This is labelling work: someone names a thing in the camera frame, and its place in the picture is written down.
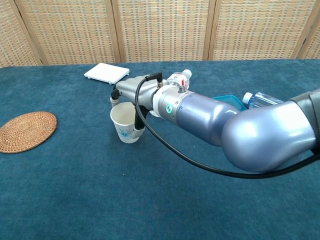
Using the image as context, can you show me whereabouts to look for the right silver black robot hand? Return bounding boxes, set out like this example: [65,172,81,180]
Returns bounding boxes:
[109,76,163,132]

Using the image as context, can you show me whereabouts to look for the white paper cup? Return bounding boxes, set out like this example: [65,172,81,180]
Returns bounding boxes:
[110,101,144,144]

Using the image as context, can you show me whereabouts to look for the round woven rattan coaster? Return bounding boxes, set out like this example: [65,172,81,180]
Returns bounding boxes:
[0,111,58,154]

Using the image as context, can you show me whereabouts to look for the flat white plastic box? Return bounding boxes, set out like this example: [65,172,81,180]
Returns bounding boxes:
[83,62,130,86]

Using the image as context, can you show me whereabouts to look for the clear bottle with red label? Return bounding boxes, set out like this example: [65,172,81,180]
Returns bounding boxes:
[166,69,193,91]

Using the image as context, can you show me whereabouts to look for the woven bamboo folding screen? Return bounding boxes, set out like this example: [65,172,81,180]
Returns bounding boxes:
[0,0,320,68]

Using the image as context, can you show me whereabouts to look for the blue plastic container lid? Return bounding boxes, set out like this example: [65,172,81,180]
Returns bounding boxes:
[211,94,247,112]

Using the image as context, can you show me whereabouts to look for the blue felt table mat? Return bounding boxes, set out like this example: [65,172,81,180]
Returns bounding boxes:
[0,58,320,240]

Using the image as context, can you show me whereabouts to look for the clear bottle with blue tint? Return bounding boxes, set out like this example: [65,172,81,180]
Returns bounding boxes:
[242,91,285,110]

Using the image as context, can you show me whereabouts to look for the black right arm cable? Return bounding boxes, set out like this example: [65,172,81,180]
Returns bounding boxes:
[134,71,320,180]

